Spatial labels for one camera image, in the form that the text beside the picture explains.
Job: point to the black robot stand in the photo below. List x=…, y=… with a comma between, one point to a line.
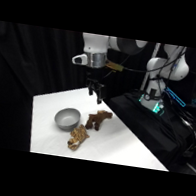
x=155, y=127

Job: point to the black curtain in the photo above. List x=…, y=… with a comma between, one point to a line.
x=31, y=76

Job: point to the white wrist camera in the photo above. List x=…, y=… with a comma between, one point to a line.
x=80, y=59

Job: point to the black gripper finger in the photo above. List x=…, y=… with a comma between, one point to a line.
x=100, y=95
x=90, y=89

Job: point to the grey bowl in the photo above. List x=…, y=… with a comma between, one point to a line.
x=67, y=118

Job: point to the striped tiger plush toy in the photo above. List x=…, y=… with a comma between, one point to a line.
x=77, y=137

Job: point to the brown moose plush toy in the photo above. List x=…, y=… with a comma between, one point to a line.
x=97, y=118

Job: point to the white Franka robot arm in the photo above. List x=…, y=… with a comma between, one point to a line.
x=164, y=70

